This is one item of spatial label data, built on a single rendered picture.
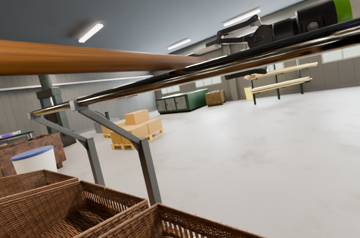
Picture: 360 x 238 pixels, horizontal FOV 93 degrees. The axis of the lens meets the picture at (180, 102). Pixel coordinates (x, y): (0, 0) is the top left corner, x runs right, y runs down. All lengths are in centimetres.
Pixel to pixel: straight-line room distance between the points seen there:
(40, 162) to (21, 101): 571
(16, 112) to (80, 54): 865
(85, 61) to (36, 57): 4
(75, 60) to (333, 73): 824
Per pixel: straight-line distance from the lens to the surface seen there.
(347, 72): 833
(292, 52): 26
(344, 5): 42
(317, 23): 40
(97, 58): 23
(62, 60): 21
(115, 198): 97
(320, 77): 829
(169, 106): 843
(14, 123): 883
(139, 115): 477
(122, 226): 66
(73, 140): 709
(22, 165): 345
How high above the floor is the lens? 114
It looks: 5 degrees down
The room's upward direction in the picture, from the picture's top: 12 degrees counter-clockwise
